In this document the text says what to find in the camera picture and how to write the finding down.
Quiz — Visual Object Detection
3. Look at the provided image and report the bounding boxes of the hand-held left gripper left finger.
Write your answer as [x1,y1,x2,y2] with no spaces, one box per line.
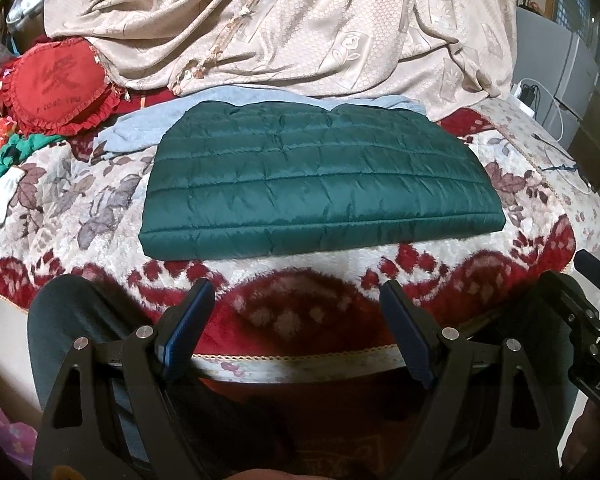
[32,277,217,480]

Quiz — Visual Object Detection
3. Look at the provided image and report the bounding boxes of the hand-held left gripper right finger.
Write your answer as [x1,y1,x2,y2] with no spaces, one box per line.
[380,279,563,480]

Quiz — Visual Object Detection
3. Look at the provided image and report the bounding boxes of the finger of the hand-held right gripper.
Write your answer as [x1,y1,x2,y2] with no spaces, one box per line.
[574,249,600,287]

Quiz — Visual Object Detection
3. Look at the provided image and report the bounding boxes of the green quilted puffer jacket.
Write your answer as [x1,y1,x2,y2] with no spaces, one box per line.
[137,101,507,262]

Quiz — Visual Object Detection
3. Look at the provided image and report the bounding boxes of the floral red and white blanket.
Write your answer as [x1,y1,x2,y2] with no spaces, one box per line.
[0,87,600,386]

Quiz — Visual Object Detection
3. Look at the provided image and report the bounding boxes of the person's dark trousers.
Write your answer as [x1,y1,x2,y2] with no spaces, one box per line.
[27,275,581,480]

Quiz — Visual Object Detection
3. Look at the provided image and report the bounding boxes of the white charger plug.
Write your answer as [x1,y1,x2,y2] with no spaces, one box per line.
[511,80,543,113]

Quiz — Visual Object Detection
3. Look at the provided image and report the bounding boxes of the grey white refrigerator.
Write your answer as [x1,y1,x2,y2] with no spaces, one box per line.
[515,7,600,121]

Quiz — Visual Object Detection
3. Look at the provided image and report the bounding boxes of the light blue fleece garment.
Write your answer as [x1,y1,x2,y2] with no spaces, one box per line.
[92,86,428,161]

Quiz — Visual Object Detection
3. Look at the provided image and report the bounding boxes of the white glove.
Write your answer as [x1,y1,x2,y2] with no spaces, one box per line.
[0,164,28,238]

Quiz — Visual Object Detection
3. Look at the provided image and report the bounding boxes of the green cloth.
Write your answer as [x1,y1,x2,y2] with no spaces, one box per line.
[0,132,68,181]

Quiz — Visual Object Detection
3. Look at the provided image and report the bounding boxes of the red ruffled cushion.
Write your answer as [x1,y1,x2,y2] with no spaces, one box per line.
[0,37,126,137]

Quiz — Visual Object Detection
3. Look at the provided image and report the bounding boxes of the beige embroidered satin cloth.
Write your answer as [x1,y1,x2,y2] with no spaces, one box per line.
[42,0,518,121]

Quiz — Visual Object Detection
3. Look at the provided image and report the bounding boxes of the clear plastic bag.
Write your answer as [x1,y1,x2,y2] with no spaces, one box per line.
[5,0,48,36]

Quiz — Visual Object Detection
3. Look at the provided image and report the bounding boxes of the black cable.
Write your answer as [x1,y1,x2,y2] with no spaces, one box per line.
[532,132,586,173]

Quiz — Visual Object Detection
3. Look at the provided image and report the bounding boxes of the white cable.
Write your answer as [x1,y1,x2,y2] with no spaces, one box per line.
[535,85,593,193]

